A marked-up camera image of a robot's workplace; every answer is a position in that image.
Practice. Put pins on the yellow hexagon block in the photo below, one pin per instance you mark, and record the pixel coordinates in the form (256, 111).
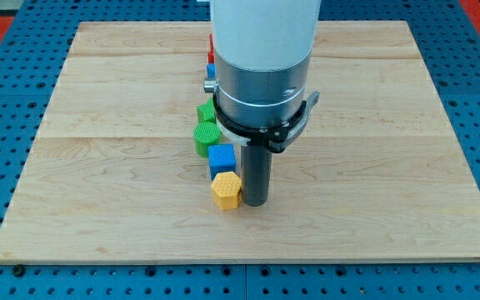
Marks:
(226, 190)

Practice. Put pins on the small blue block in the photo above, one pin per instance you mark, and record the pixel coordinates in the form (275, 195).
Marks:
(211, 70)

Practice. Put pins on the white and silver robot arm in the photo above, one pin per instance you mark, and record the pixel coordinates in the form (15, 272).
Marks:
(262, 50)

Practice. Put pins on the green angular block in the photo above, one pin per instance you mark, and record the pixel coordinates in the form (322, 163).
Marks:
(206, 112)

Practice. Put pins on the blue cube block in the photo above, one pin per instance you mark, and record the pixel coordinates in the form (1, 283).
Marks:
(221, 159)

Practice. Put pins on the red block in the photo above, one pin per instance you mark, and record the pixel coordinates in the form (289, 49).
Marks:
(210, 52)

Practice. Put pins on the green cylinder block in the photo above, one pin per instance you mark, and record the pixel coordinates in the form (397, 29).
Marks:
(205, 134)

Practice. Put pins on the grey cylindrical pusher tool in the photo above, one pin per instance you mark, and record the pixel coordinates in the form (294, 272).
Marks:
(256, 165)

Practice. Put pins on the light wooden board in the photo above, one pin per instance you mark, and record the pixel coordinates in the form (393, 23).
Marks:
(113, 177)

